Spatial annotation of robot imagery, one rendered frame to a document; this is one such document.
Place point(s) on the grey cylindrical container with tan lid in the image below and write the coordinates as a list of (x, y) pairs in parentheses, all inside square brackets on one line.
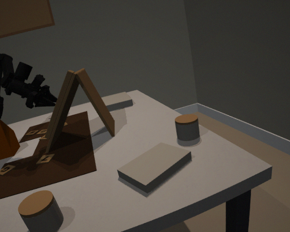
[(187, 127), (40, 212)]

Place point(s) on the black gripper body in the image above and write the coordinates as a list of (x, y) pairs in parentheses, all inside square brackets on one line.
[(32, 95)]

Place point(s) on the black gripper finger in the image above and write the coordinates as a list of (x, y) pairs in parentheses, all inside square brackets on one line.
[(49, 96), (43, 102)]

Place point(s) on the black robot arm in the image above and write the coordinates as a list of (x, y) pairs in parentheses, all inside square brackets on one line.
[(12, 82)]

